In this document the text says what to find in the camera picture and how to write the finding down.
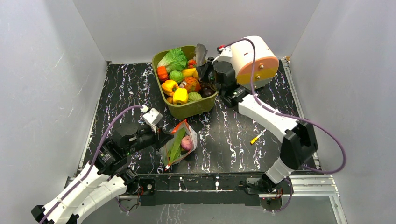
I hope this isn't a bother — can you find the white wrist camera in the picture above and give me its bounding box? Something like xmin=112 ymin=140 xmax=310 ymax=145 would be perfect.
xmin=212 ymin=45 xmax=233 ymax=65
xmin=141 ymin=105 xmax=163 ymax=134

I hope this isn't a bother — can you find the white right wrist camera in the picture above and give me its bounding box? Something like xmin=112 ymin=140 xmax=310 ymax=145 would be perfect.
xmin=212 ymin=45 xmax=233 ymax=65

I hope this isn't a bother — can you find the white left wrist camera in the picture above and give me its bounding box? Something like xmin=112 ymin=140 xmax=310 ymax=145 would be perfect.
xmin=141 ymin=105 xmax=163 ymax=134

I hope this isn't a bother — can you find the orange mottled fruit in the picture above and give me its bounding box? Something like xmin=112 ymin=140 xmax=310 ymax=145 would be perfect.
xmin=179 ymin=77 xmax=201 ymax=93

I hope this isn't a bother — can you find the orange yellow bell pepper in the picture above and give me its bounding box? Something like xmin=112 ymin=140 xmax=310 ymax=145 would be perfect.
xmin=161 ymin=79 xmax=179 ymax=97

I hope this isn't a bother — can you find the pale green cabbage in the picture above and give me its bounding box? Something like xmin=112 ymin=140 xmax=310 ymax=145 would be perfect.
xmin=188 ymin=92 xmax=202 ymax=102

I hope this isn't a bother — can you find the green bumpy citrus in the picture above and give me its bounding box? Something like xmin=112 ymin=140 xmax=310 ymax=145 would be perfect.
xmin=169 ymin=70 xmax=184 ymax=84

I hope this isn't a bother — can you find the dark purple eggplant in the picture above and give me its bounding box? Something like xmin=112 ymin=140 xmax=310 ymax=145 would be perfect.
xmin=199 ymin=84 xmax=217 ymax=98

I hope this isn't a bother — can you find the clear zip top bag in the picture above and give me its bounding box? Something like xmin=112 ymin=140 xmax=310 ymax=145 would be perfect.
xmin=159 ymin=119 xmax=198 ymax=170

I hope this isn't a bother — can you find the white cylindrical drawer box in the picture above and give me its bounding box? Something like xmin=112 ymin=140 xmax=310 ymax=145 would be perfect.
xmin=228 ymin=36 xmax=279 ymax=90

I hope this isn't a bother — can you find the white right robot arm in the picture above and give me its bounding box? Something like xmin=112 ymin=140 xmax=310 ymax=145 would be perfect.
xmin=196 ymin=57 xmax=318 ymax=194

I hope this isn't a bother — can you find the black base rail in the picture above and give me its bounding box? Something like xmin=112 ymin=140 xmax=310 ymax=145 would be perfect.
xmin=139 ymin=172 xmax=262 ymax=206

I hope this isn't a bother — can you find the yellow tipped pen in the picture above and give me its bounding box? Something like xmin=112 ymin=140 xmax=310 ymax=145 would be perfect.
xmin=250 ymin=129 xmax=266 ymax=145

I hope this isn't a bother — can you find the green lettuce head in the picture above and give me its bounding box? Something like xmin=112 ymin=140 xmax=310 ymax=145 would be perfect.
xmin=157 ymin=48 xmax=188 ymax=73

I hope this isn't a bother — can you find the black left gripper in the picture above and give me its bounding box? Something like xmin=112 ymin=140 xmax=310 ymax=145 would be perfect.
xmin=125 ymin=123 xmax=175 ymax=155

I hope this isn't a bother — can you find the yellow squash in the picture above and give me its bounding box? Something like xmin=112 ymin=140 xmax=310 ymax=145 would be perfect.
xmin=181 ymin=68 xmax=199 ymax=80

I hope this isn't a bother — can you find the green leafy vegetable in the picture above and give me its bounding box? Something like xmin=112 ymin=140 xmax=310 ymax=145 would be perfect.
xmin=168 ymin=128 xmax=185 ymax=165

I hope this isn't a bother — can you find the orange mini pumpkin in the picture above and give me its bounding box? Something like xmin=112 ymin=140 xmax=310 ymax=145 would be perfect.
xmin=156 ymin=66 xmax=169 ymax=82

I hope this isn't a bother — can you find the red tomato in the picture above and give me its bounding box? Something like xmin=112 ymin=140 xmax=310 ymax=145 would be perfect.
xmin=187 ymin=59 xmax=197 ymax=69

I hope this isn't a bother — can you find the olive green plastic bin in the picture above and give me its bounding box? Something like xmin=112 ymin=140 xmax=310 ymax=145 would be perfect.
xmin=152 ymin=50 xmax=218 ymax=120

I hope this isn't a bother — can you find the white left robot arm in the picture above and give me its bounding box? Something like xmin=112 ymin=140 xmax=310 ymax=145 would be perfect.
xmin=31 ymin=125 xmax=174 ymax=224

